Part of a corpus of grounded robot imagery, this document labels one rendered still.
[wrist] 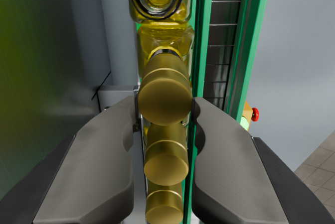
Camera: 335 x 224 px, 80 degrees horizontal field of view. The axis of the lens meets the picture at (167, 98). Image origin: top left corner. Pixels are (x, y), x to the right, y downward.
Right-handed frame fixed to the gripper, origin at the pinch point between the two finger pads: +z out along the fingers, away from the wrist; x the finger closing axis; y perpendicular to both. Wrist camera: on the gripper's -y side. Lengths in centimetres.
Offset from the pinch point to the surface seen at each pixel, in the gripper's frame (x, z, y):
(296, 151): 45, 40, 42
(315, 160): 130, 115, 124
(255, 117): 24.6, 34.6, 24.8
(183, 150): 1.4, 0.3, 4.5
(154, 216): -0.8, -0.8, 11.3
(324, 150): 132, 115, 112
